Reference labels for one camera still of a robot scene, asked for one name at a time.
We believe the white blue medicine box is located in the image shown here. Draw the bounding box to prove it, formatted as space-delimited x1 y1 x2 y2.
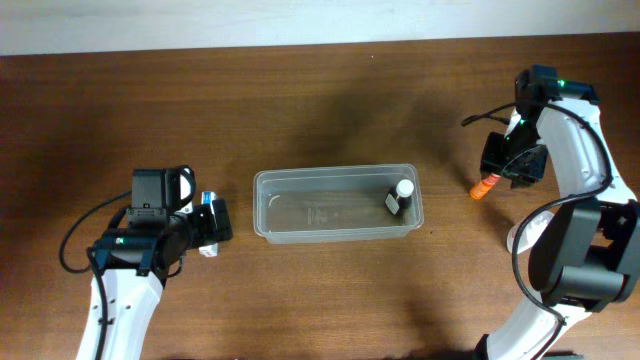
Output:
198 191 218 257

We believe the orange tube white cap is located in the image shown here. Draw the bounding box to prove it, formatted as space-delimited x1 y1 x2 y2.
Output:
469 173 501 200

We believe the white spray bottle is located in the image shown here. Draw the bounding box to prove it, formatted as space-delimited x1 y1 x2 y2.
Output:
506 211 554 254

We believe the dark bottle white cap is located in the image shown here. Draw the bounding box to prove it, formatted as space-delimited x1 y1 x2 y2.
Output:
384 179 415 215

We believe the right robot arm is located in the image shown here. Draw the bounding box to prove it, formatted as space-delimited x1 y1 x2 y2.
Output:
470 65 639 359

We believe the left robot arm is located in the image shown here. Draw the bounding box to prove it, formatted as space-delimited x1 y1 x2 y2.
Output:
77 165 233 359

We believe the clear plastic container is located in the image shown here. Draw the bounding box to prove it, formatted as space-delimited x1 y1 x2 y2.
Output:
253 164 424 244

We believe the right black cable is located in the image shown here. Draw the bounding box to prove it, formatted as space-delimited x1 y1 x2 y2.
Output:
460 99 614 360

